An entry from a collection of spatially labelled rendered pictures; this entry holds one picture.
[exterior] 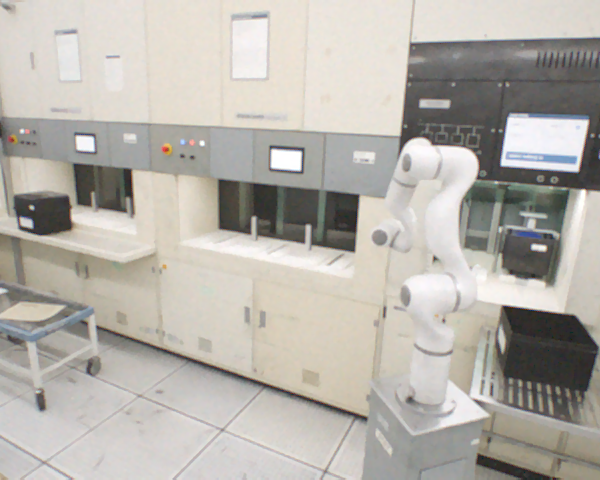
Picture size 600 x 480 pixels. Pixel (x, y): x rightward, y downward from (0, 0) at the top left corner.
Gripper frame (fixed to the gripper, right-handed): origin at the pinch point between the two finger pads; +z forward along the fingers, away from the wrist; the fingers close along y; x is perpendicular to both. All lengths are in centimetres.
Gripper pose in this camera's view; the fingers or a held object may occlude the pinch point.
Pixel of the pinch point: (399, 222)
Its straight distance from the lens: 190.9
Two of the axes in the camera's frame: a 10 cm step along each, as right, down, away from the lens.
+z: 4.3, -2.3, 8.7
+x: 0.4, -9.6, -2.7
